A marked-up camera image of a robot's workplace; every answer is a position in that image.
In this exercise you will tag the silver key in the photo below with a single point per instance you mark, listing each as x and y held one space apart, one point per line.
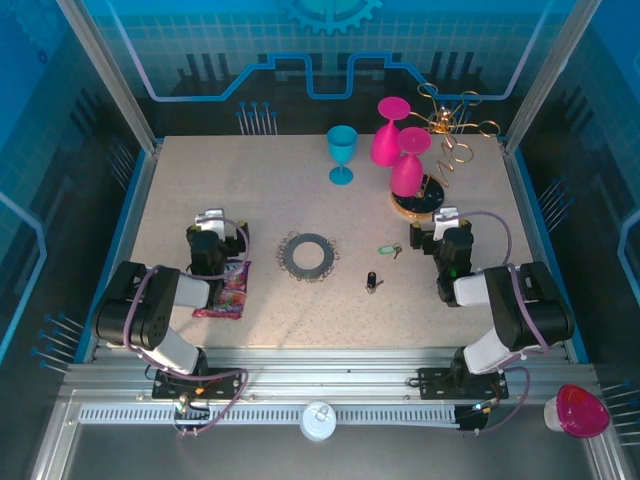
397 252

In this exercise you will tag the green plastic key tag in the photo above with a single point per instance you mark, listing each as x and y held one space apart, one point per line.
385 248

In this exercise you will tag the black key fob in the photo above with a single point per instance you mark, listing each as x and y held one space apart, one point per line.
371 281

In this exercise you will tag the grey keyring organiser disc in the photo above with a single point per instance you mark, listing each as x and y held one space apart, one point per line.
313 238

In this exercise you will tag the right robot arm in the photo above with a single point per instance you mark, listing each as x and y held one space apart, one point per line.
525 310

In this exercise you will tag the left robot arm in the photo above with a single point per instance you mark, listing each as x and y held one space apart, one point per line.
150 310

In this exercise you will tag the colourful candy bag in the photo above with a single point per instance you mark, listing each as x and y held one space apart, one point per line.
232 295

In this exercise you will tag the pink plastic goblet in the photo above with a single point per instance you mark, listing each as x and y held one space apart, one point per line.
385 145
407 172

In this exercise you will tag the blue plastic goblet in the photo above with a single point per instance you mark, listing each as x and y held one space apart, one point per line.
342 142

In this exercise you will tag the white cup with pink lid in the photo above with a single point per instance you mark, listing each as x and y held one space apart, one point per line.
580 412

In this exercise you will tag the white round cap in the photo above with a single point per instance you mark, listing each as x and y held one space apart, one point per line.
317 422

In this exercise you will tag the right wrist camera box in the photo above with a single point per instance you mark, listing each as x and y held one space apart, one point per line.
447 219

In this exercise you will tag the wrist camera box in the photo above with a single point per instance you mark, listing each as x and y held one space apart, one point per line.
447 219
210 219

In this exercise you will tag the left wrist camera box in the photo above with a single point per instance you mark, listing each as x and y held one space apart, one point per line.
210 219

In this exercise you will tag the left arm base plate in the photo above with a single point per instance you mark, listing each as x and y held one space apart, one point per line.
230 382

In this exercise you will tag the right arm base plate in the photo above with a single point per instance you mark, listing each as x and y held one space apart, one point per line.
432 382

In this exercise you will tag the aluminium frame rail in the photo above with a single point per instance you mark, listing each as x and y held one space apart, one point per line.
325 372

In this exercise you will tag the aluminium frame post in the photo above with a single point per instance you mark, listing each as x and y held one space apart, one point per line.
547 75
112 75

